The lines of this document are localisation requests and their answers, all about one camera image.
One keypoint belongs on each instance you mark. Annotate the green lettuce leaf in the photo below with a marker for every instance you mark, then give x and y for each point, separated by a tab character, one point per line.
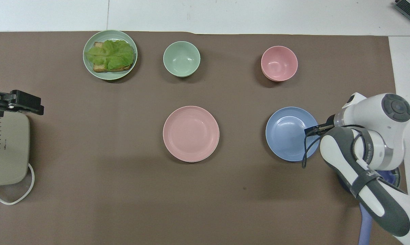
111	52

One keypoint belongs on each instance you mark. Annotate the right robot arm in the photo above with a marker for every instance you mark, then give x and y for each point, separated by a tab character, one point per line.
378	112

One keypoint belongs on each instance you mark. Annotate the pink plate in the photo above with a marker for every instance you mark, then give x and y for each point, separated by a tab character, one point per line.
190	133

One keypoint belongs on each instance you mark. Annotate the green plate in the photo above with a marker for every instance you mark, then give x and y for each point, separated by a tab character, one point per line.
89	68

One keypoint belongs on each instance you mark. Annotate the toast slice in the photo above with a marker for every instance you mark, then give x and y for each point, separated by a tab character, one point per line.
99	67

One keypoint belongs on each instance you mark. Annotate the blue plate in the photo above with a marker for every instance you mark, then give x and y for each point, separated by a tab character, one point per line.
285	134

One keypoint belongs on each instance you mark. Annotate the lavender frying pan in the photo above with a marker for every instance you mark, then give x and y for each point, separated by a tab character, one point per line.
365	224

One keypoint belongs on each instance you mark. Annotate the green bowl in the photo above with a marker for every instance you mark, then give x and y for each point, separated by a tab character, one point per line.
181	58

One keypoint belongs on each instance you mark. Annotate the pink bowl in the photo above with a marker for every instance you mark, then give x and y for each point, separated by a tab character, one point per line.
279	63

